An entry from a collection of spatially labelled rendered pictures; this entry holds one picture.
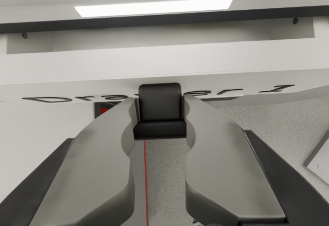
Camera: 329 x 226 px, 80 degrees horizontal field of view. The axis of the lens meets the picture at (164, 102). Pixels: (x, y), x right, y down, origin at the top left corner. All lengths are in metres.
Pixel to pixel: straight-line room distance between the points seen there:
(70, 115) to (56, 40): 0.11
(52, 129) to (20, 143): 0.05
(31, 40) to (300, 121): 1.18
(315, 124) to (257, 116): 0.29
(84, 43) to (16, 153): 0.19
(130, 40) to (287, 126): 1.06
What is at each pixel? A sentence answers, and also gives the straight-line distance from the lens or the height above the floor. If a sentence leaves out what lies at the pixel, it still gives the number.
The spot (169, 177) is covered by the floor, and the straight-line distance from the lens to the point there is 1.07.
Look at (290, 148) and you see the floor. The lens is 1.21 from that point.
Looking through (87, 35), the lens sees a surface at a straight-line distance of 0.23.
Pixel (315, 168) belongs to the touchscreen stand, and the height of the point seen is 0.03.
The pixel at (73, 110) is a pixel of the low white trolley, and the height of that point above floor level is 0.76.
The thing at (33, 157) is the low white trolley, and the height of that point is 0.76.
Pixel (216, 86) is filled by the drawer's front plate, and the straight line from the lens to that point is 0.16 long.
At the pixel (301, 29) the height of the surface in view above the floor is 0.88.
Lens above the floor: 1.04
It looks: 84 degrees down
